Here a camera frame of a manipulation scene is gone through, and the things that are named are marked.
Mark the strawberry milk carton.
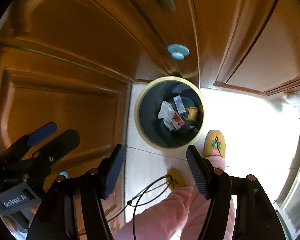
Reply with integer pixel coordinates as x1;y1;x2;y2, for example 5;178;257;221
163;113;186;131

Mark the green white wrapper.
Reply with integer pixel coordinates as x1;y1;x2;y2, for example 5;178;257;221
173;95;186;114

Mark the white crumpled paper trash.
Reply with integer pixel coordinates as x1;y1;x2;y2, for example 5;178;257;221
158;101;175;121

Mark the yellow rimmed trash bin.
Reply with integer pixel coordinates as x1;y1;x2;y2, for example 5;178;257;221
135;76;204;149

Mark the stainless steel appliance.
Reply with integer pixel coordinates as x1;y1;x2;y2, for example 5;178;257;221
274;135;300;239

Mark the pink trouser leg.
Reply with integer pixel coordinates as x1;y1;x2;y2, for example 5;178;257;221
113;154;236;240

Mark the yellow embroidered right slipper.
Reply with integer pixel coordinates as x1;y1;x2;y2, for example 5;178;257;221
204;129;226;158

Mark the yellow embroidered slipper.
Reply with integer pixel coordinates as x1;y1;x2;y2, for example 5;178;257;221
165;168;189;192
204;129;226;158

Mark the yellow embroidered left slipper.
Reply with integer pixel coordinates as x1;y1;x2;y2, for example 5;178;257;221
165;168;189;192

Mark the wooden cabinet door left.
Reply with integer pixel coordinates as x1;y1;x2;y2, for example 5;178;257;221
0;0;201;240

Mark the wooden cabinet door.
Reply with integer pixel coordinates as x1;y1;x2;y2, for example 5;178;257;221
0;0;201;240
193;0;300;97

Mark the yellow snack packet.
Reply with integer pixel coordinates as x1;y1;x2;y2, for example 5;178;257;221
185;107;198;122

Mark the wooden cabinet door right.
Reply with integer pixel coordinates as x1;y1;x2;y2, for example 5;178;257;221
193;0;300;97

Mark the black thin cable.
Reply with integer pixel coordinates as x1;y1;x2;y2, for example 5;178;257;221
107;175;176;240

